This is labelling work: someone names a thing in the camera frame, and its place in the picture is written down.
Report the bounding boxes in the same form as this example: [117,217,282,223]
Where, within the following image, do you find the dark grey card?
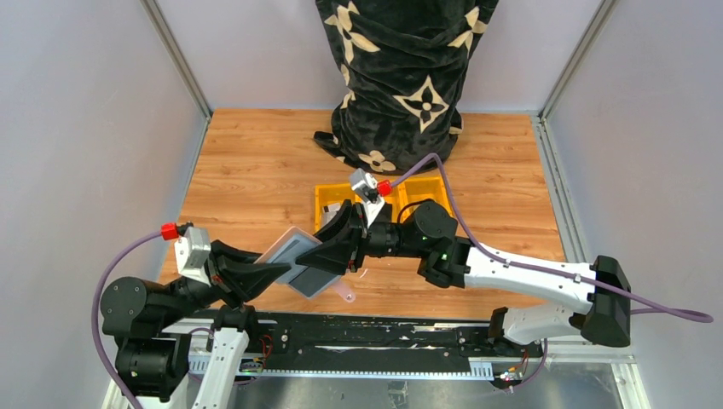
[288,268,341,299]

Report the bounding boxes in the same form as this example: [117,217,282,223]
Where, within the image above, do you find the pink leather card holder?
[255,225,358,304]

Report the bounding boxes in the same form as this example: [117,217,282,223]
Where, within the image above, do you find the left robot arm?
[94,240,291,408]

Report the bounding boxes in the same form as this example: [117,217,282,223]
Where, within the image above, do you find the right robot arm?
[296,199,631,348]

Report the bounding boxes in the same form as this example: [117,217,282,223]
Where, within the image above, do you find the yellow plastic end bin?
[396,176,454,216]

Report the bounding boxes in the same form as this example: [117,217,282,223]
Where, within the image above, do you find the black floral blanket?
[314,0,498,175]

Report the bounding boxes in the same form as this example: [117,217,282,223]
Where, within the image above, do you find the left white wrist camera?
[174,227,211,286]

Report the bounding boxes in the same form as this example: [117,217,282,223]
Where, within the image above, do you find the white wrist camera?
[174,227,211,286]
[349,169,393,227]

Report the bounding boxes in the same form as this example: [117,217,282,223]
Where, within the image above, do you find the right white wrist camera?
[349,169,393,227]

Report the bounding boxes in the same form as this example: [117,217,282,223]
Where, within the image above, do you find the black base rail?
[239,312,542,380]

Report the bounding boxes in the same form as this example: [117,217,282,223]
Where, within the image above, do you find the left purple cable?
[91,222,181,409]

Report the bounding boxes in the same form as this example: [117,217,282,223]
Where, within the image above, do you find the purple cable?
[377,153,714,325]
[91,222,181,409]

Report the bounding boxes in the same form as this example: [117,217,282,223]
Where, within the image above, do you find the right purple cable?
[377,153,714,325]

